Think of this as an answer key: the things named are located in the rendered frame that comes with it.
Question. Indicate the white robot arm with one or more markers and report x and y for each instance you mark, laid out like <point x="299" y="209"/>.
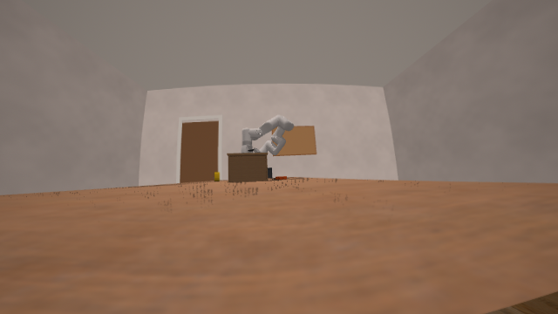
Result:
<point x="278" y="121"/>

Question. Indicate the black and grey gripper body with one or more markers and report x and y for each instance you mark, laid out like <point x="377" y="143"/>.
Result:
<point x="245" y="149"/>

